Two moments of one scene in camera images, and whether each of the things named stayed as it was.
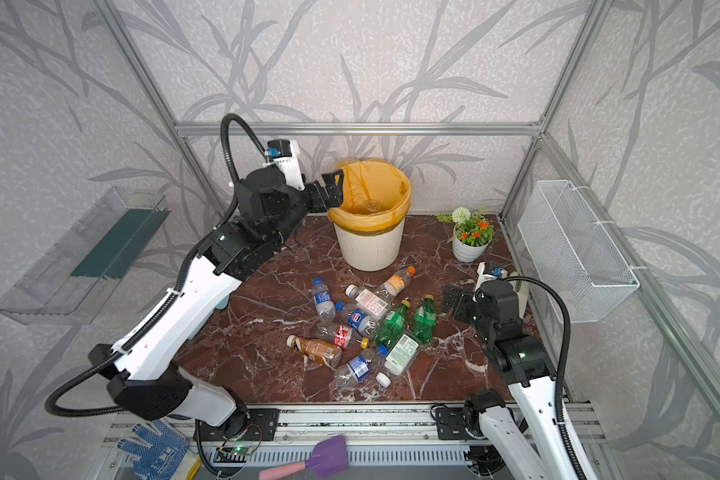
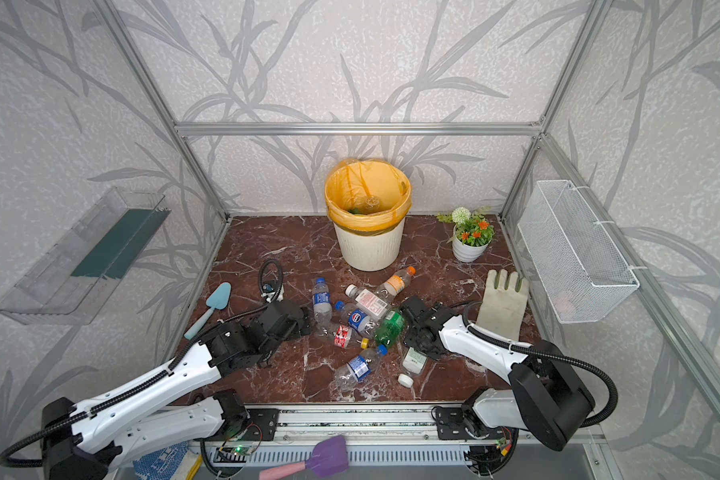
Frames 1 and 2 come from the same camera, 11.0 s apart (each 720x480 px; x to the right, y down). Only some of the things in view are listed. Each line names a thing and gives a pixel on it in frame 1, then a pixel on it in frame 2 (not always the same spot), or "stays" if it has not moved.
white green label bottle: [398, 358] to [413, 364]
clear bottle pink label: [369, 302] stays
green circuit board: [236, 450] stays
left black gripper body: [315, 195] to [300, 318]
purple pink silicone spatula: [329, 456] stays
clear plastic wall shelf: [71, 284] stays
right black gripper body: [463, 301] to [417, 321]
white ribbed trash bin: [370, 252] stays
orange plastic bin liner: [377, 195] stays
